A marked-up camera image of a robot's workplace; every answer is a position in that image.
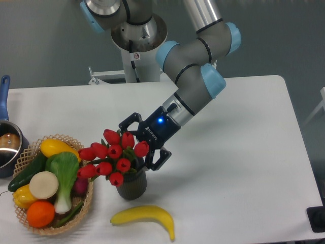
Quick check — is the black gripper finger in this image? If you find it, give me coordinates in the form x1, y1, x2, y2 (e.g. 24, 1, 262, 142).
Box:
118, 112, 143, 134
140, 147, 172, 171

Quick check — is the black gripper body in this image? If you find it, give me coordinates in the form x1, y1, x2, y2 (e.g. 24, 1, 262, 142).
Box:
136, 105, 181, 150

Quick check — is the red tulip bouquet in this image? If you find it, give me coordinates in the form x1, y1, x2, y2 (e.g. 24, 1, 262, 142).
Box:
77, 129, 149, 187

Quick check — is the yellow banana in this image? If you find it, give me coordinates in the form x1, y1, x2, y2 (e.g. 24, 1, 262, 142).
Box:
110, 205, 175, 241

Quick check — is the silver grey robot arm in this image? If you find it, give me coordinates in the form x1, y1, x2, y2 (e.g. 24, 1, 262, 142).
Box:
80, 1, 241, 170

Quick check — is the dark ribbed vase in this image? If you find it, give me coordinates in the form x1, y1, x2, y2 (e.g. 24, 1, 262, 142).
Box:
117, 158, 147, 200

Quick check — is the green bok choy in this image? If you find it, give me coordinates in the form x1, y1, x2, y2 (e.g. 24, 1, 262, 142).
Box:
45, 152, 79, 214

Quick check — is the purple red radish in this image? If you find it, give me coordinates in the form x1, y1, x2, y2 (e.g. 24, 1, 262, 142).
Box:
73, 178, 88, 195

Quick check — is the yellow squash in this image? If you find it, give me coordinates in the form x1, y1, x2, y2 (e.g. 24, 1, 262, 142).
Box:
40, 139, 81, 163

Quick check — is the green cucumber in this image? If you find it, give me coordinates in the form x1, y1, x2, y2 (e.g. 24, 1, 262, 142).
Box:
8, 152, 48, 192

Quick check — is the green bean pod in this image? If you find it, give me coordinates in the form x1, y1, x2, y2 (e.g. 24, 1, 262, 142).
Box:
53, 202, 84, 228

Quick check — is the woven wicker basket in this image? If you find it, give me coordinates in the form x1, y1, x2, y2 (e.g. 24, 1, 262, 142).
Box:
13, 134, 93, 236

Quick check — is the orange fruit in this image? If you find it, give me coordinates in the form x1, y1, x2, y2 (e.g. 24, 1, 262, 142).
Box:
26, 201, 55, 228

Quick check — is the yellow bell pepper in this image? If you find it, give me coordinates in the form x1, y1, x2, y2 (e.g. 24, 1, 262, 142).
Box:
13, 184, 38, 209

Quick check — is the black device at table edge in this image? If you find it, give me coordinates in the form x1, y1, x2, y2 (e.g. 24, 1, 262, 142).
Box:
306, 206, 324, 233

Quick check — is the blue handled saucepan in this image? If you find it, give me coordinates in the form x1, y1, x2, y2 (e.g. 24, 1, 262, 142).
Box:
1, 75, 29, 178

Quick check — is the white frame at right edge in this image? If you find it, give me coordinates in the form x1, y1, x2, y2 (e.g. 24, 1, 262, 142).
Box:
303, 87, 324, 126

